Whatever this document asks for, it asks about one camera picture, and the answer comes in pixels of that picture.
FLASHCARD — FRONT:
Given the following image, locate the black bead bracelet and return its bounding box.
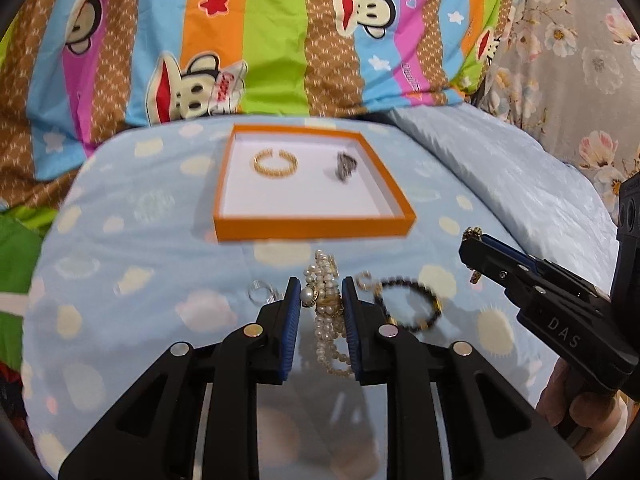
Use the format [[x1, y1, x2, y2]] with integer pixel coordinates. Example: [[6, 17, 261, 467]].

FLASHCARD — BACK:
[[373, 276, 445, 333]]

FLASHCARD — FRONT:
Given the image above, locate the silver gemstone ring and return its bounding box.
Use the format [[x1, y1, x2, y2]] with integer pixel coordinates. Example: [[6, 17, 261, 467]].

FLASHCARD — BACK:
[[247, 278, 281, 306]]

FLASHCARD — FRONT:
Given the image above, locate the white pearl bracelet bundle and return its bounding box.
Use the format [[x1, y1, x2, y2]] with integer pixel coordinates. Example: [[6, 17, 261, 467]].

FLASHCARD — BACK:
[[299, 249, 356, 380]]

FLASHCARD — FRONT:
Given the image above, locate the gold hoop earring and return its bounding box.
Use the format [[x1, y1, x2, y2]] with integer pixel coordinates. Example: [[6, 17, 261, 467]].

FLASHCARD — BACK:
[[355, 271, 376, 292]]

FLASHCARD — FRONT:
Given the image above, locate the orange jewelry box tray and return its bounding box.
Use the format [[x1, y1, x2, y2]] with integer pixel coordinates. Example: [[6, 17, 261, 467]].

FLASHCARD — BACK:
[[213, 124, 416, 242]]

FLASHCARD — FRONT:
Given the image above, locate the person's right hand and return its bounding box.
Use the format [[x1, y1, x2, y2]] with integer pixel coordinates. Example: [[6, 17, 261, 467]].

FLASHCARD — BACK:
[[536, 359, 625, 460]]

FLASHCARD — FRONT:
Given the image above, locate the light blue planet bedsheet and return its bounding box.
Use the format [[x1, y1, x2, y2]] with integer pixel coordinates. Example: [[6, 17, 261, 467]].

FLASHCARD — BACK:
[[22, 105, 617, 474]]

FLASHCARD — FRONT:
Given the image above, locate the grey floral bedsheet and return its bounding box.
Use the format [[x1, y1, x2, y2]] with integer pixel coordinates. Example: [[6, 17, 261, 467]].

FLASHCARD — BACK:
[[478, 0, 639, 218]]

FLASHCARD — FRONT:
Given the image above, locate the colorful monkey print quilt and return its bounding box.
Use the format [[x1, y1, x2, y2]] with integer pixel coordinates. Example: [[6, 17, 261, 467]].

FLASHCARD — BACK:
[[1, 0, 513, 209]]

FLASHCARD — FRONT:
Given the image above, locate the silver chunky ring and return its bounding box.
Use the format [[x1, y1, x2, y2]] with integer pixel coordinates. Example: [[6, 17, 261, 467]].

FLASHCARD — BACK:
[[333, 150, 359, 182]]

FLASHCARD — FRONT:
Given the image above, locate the gold open cuff bracelet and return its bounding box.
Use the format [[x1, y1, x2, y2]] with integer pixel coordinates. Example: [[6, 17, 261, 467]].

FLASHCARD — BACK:
[[252, 148, 300, 180]]

